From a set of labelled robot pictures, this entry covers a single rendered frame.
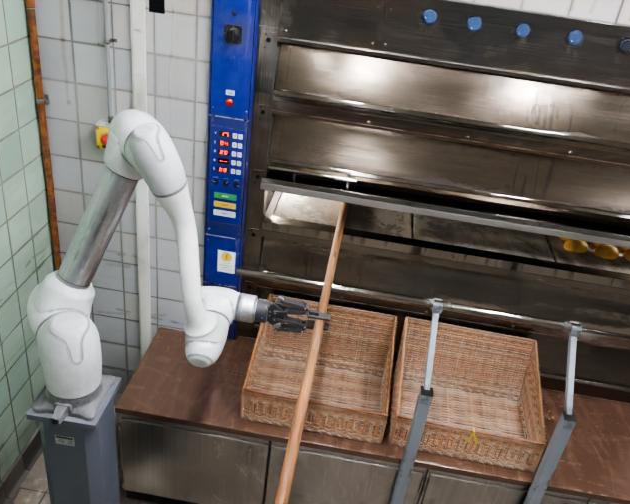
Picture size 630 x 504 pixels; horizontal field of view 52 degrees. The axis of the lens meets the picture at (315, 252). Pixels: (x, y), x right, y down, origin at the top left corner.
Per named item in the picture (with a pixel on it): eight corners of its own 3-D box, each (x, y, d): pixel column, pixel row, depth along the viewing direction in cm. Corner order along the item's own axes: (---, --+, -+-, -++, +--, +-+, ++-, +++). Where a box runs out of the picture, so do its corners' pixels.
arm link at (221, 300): (242, 305, 214) (232, 336, 204) (196, 297, 214) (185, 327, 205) (242, 283, 206) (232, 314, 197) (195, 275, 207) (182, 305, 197)
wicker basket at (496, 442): (392, 364, 285) (404, 314, 271) (520, 388, 281) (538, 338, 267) (386, 446, 244) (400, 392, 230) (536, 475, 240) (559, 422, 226)
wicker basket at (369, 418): (263, 342, 288) (267, 291, 274) (387, 364, 285) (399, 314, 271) (237, 419, 246) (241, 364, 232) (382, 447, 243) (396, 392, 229)
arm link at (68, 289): (26, 353, 187) (13, 311, 203) (79, 358, 198) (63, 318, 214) (132, 116, 168) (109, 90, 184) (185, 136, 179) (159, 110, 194)
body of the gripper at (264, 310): (259, 292, 207) (287, 297, 206) (257, 313, 211) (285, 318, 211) (254, 305, 200) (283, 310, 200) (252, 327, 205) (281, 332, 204)
